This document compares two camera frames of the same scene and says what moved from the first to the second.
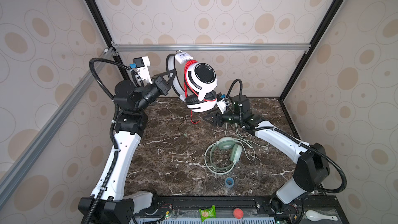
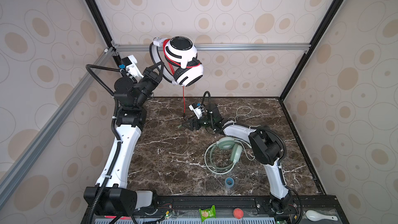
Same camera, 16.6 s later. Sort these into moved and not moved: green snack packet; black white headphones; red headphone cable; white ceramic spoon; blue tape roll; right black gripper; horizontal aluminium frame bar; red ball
Moved: right black gripper; red headphone cable; black white headphones
Not moved: white ceramic spoon; green snack packet; blue tape roll; horizontal aluminium frame bar; red ball
